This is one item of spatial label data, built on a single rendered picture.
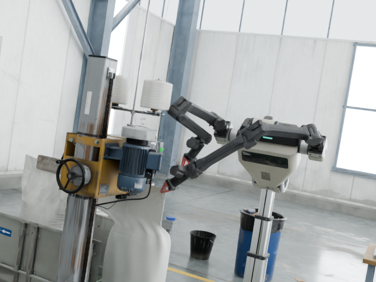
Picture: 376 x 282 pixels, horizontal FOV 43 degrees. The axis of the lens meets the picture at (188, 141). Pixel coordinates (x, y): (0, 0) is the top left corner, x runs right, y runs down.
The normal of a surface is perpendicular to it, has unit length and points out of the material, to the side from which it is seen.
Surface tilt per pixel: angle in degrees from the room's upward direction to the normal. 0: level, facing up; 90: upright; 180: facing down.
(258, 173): 130
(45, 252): 90
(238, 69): 90
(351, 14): 90
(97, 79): 90
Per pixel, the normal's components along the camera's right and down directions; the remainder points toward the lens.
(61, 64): 0.90, 0.16
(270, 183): -0.42, 0.62
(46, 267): -0.42, -0.02
